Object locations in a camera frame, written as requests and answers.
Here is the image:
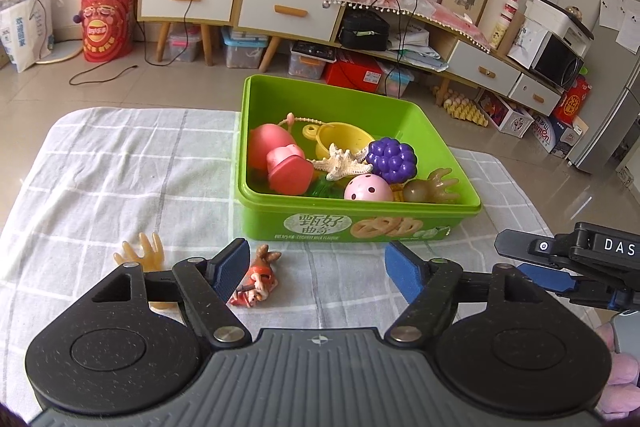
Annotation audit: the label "right hand in pink glove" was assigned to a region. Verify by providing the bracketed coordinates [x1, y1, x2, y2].
[596, 323, 639, 424]

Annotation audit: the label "silver refrigerator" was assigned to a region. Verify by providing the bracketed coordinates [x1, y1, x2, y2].
[567, 0, 639, 174]

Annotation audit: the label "purple toy grapes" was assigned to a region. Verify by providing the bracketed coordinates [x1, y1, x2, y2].
[366, 138, 418, 184]

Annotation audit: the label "red cardboard box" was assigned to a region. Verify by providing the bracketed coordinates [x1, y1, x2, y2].
[324, 60, 383, 93]

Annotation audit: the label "white paper shopping bag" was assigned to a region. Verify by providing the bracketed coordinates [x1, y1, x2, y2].
[0, 0, 54, 72]

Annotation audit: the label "green plastic cookie box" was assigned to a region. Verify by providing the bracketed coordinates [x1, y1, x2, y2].
[235, 75, 482, 243]

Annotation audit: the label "brown rubber hand toy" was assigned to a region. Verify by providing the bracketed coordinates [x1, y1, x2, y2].
[112, 232, 179, 310]

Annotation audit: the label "pink toy pig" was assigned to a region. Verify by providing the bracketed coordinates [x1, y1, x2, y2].
[247, 113, 321, 196]

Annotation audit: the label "white microwave oven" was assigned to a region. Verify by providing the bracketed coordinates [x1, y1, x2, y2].
[508, 18, 584, 89]

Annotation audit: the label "pink capsule ball toy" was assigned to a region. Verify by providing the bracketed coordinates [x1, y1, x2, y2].
[344, 173, 394, 202]

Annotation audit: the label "grey checked table cloth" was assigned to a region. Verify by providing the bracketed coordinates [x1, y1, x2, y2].
[0, 106, 601, 403]

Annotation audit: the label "black bag on shelf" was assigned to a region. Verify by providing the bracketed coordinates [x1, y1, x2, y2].
[337, 9, 390, 52]

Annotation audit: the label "red snack bucket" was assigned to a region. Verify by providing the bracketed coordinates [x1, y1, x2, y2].
[78, 0, 136, 63]

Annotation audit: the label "orange toy pumpkin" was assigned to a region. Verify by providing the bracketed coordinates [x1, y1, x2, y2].
[305, 176, 344, 199]

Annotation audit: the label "yellow toy corn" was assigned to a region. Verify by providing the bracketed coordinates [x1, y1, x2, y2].
[390, 183, 405, 202]

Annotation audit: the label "low wooden tv cabinet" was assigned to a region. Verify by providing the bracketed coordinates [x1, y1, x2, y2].
[339, 3, 562, 117]

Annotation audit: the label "red squirrel figurine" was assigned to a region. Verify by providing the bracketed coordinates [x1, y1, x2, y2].
[228, 244, 282, 308]

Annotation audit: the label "beige starfish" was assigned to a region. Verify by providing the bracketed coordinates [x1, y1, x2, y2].
[311, 143, 373, 182]

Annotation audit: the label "yellow egg tray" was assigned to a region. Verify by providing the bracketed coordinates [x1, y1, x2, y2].
[442, 89, 489, 128]

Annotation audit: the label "yellow toy pot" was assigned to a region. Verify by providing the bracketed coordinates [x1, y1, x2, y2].
[302, 122, 374, 159]

